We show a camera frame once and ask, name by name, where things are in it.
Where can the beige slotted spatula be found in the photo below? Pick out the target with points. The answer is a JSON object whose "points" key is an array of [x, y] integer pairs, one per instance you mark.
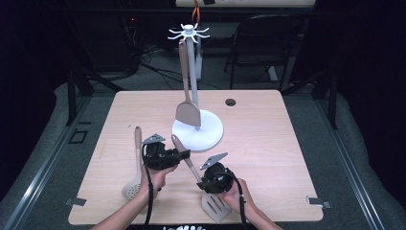
{"points": [[217, 207]]}

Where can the black tape square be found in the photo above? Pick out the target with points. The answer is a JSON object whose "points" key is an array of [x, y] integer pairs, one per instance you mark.
{"points": [[77, 136]]}

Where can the aluminium floor rail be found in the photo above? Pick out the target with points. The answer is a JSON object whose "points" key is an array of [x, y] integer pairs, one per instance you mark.
{"points": [[41, 182], [351, 179]]}

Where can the beige round skimmer spoon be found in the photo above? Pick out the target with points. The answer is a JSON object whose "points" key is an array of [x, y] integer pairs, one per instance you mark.
{"points": [[138, 150]]}

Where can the white power strip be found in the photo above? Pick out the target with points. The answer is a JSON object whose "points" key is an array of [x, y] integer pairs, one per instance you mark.
{"points": [[273, 74]]}

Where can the beige solid spatula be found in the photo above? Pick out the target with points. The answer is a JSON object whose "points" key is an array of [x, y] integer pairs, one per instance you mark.
{"points": [[188, 113]]}

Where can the person's right hand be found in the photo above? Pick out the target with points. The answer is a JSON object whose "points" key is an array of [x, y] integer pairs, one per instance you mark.
{"points": [[237, 196]]}

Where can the grey table bracket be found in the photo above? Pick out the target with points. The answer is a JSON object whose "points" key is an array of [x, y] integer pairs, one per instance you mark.
{"points": [[76, 201], [319, 202]]}

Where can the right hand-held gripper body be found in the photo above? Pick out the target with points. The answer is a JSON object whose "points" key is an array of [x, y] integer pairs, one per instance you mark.
{"points": [[220, 179]]}

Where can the person's left hand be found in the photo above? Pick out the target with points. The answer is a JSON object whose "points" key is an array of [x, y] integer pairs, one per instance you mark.
{"points": [[156, 180]]}

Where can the black folding chair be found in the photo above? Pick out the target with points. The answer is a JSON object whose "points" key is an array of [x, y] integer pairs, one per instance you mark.
{"points": [[265, 35]]}

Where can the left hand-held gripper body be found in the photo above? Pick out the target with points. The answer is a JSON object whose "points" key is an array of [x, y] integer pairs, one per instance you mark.
{"points": [[158, 156]]}

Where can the dark equipment with red light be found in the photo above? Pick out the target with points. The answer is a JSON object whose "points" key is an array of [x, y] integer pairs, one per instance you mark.
{"points": [[131, 38]]}

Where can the white utensil rack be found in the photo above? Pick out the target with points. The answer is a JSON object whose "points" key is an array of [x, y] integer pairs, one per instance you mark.
{"points": [[204, 134]]}

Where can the white object at picture edge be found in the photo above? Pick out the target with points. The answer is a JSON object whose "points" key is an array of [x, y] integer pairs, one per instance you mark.
{"points": [[183, 228]]}

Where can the black metal stand frame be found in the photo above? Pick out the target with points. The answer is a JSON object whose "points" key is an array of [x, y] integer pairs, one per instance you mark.
{"points": [[332, 102], [72, 96]]}

